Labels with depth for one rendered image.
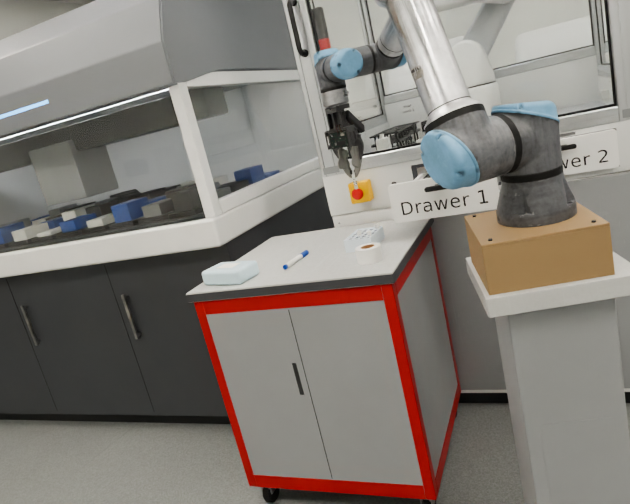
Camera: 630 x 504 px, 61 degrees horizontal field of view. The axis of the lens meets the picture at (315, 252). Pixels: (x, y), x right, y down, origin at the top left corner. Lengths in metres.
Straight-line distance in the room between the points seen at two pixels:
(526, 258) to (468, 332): 0.97
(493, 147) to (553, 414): 0.56
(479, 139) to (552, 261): 0.26
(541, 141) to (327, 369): 0.81
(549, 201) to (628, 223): 0.79
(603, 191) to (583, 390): 0.79
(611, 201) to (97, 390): 2.21
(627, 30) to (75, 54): 1.74
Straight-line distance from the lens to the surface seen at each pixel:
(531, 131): 1.08
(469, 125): 1.02
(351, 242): 1.56
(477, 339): 2.02
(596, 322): 1.18
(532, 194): 1.11
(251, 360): 1.60
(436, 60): 1.07
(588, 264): 1.10
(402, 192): 1.53
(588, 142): 1.80
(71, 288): 2.55
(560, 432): 1.27
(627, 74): 1.81
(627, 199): 1.86
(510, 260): 1.06
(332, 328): 1.44
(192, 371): 2.32
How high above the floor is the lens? 1.16
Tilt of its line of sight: 14 degrees down
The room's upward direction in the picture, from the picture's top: 13 degrees counter-clockwise
